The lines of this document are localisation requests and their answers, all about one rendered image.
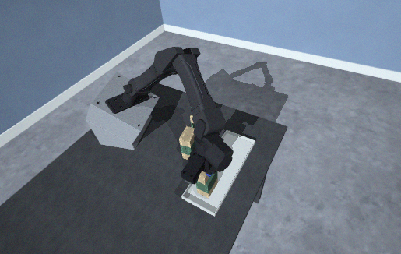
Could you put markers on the white tray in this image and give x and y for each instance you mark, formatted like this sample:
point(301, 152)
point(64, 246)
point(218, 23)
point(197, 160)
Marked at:
point(242, 146)

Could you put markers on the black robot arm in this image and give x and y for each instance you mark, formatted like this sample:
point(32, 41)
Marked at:
point(207, 117)

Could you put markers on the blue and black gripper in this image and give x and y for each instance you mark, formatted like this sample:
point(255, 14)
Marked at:
point(211, 170)

